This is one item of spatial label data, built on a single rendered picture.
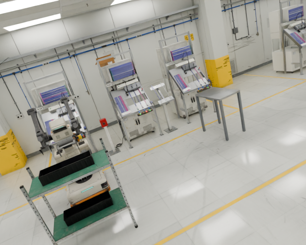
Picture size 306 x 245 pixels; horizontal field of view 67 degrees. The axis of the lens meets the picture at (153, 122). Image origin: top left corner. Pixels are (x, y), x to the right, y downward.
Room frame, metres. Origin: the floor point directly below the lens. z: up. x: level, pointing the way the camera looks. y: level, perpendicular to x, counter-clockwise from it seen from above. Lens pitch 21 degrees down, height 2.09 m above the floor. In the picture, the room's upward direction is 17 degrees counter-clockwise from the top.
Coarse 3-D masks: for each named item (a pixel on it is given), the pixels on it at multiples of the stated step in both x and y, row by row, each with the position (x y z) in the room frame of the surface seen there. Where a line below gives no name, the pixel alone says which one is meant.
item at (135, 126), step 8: (120, 120) 4.76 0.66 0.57; (128, 120) 4.80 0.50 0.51; (136, 120) 4.85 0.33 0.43; (144, 120) 4.89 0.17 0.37; (152, 120) 4.94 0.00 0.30; (128, 128) 4.79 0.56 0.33; (136, 128) 4.83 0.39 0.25; (144, 128) 4.89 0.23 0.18; (152, 128) 4.92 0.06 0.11; (128, 136) 4.77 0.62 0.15; (136, 136) 4.82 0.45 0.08
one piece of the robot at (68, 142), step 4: (60, 140) 3.01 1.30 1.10; (64, 140) 3.02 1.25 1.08; (68, 140) 3.04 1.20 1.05; (72, 140) 3.03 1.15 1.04; (60, 144) 3.00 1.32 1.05; (64, 144) 2.97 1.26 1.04; (68, 144) 2.95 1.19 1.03; (72, 144) 2.98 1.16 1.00; (60, 148) 2.93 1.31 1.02; (64, 148) 3.02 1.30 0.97
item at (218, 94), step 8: (216, 88) 4.21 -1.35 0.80; (224, 88) 4.06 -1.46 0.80; (200, 96) 4.09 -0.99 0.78; (208, 96) 3.89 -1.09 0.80; (216, 96) 3.77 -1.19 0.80; (224, 96) 3.65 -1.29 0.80; (240, 96) 3.74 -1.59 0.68; (216, 104) 4.35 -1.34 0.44; (240, 104) 3.73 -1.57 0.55; (200, 112) 4.20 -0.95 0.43; (240, 112) 3.74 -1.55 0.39; (224, 120) 3.59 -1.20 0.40; (224, 128) 3.59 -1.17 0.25
